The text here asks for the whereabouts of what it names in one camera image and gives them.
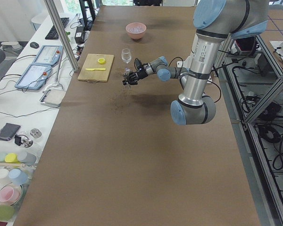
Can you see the yellow lemon slice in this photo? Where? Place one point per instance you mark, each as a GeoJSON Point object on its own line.
{"type": "Point", "coordinates": [101, 61]}

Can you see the clear ice cubes pile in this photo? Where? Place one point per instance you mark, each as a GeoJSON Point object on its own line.
{"type": "Point", "coordinates": [136, 30]}

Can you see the pink cup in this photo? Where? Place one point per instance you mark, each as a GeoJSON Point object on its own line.
{"type": "Point", "coordinates": [9, 195]}

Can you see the near teach pendant tablet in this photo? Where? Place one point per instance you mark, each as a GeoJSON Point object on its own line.
{"type": "Point", "coordinates": [34, 77]}

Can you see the pink bowl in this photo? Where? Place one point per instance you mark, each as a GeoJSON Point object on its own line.
{"type": "Point", "coordinates": [135, 36]}

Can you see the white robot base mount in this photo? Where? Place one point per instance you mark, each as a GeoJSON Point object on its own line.
{"type": "Point", "coordinates": [201, 58]}

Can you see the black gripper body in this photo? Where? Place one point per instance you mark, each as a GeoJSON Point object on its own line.
{"type": "Point", "coordinates": [141, 73]}

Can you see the white tray box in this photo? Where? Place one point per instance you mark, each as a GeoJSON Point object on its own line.
{"type": "Point", "coordinates": [52, 97]}

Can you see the clear wine glass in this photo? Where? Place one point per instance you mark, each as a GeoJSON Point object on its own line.
{"type": "Point", "coordinates": [126, 57]}

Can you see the yellow cup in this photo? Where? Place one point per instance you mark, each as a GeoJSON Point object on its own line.
{"type": "Point", "coordinates": [11, 158]}

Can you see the grey cup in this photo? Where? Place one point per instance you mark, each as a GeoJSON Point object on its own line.
{"type": "Point", "coordinates": [26, 158]}

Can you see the steel jigger cup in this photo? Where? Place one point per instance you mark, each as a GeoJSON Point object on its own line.
{"type": "Point", "coordinates": [126, 76]}

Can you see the yellow plastic knife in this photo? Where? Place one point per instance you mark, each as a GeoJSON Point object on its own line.
{"type": "Point", "coordinates": [95, 69]}

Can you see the teach pendant tablet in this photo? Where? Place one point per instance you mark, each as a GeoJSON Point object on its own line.
{"type": "Point", "coordinates": [34, 77]}
{"type": "Point", "coordinates": [48, 55]}

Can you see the aluminium frame post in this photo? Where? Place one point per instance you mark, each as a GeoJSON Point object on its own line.
{"type": "Point", "coordinates": [53, 12]}

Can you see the black power adapter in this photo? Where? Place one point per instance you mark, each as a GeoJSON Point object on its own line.
{"type": "Point", "coordinates": [79, 35]}

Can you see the black computer mouse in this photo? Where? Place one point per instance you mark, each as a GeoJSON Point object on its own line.
{"type": "Point", "coordinates": [34, 45]}

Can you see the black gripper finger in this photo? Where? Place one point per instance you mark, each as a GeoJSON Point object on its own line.
{"type": "Point", "coordinates": [130, 82]}
{"type": "Point", "coordinates": [132, 76]}

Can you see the far teach pendant tablet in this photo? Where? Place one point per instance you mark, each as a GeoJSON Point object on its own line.
{"type": "Point", "coordinates": [48, 55]}

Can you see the light blue cup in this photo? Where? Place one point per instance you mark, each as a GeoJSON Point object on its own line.
{"type": "Point", "coordinates": [18, 177]}

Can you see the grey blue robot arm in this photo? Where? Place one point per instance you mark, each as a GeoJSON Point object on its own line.
{"type": "Point", "coordinates": [214, 21]}

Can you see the bamboo cutting board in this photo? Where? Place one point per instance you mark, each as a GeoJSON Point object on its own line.
{"type": "Point", "coordinates": [91, 62]}

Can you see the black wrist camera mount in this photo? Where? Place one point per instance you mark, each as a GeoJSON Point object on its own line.
{"type": "Point", "coordinates": [138, 64]}

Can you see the folded grey cloth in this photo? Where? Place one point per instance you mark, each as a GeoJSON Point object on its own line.
{"type": "Point", "coordinates": [8, 131]}

